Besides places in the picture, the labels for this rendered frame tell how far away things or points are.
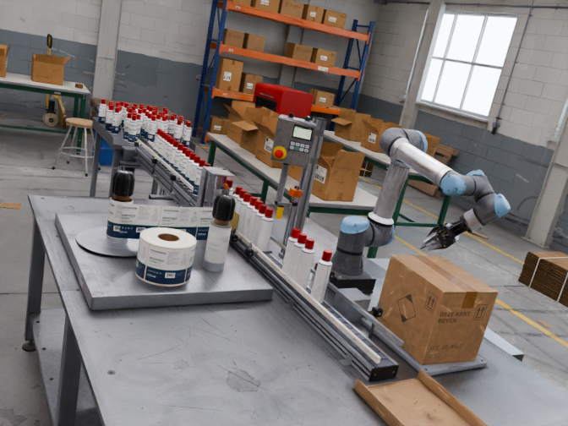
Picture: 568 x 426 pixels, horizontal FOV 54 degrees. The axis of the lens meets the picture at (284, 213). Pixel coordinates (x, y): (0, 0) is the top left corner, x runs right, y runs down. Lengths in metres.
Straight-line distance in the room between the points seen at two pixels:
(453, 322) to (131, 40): 8.39
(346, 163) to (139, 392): 2.77
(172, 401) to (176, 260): 0.60
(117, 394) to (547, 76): 7.45
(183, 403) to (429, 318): 0.84
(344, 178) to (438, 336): 2.28
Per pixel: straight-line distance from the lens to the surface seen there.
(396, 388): 1.83
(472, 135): 9.03
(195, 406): 1.55
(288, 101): 7.78
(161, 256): 1.98
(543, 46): 8.50
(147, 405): 1.53
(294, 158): 2.38
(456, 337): 2.00
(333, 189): 4.02
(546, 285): 6.02
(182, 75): 9.99
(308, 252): 2.12
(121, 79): 9.78
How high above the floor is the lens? 1.75
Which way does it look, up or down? 16 degrees down
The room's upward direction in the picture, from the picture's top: 12 degrees clockwise
